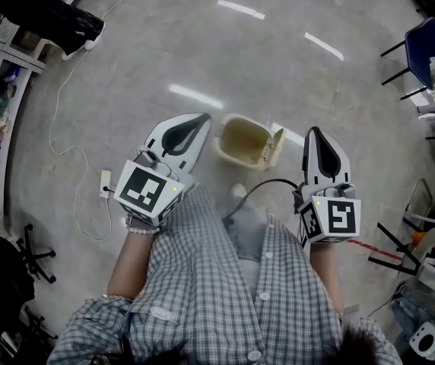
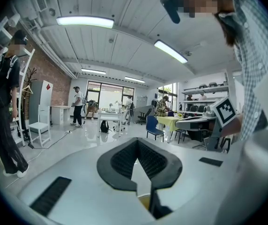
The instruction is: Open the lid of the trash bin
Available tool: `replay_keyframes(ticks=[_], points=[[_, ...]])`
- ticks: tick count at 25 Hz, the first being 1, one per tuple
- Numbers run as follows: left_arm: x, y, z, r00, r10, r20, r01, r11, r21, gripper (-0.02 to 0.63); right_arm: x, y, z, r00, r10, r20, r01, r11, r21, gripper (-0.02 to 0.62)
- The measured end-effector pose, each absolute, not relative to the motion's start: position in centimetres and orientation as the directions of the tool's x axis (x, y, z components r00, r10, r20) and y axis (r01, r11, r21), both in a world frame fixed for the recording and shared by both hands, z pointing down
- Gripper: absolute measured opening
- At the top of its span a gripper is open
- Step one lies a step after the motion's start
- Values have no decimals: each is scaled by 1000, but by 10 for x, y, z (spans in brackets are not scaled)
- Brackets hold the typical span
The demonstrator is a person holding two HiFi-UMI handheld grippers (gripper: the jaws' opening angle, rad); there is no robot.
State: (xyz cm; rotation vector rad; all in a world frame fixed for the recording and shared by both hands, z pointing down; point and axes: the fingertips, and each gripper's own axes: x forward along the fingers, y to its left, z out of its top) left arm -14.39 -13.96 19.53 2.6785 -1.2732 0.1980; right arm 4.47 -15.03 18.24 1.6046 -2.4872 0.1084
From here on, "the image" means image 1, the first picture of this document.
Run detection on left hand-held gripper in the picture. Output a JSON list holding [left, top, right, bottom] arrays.
[[113, 113, 213, 227]]

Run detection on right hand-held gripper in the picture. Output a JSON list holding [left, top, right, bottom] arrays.
[[292, 126, 362, 245]]

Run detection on beige waste bin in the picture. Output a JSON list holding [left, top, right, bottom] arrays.
[[214, 113, 287, 172]]

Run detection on person's left forearm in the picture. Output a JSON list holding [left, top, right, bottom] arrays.
[[106, 218, 158, 302]]

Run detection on person's right forearm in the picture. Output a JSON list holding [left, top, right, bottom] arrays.
[[307, 241, 346, 316]]

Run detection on white power strip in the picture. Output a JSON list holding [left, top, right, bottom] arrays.
[[99, 169, 113, 199]]

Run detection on person's grey jeans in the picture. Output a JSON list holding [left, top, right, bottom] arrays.
[[223, 203, 270, 262]]

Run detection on grey checked shirt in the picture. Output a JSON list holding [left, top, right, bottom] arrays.
[[46, 182, 403, 365]]

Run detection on blue chair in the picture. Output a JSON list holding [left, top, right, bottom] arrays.
[[379, 16, 435, 101]]

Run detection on white metal shelf unit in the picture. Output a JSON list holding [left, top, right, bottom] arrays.
[[0, 9, 57, 59], [0, 32, 47, 250]]

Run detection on blue denim cloth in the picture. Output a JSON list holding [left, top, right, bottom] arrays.
[[389, 290, 435, 332]]

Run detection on white round device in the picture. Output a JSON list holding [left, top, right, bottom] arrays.
[[408, 320, 435, 359]]

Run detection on black office chair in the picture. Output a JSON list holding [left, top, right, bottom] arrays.
[[0, 223, 58, 303]]

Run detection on black cable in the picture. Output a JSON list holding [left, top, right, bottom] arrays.
[[221, 178, 303, 226]]

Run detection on white bead bracelet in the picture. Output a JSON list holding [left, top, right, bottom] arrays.
[[124, 214, 161, 236]]

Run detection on black metal frame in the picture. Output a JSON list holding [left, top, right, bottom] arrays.
[[367, 176, 435, 281]]

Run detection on white cable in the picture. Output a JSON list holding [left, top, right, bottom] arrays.
[[48, 0, 148, 243]]

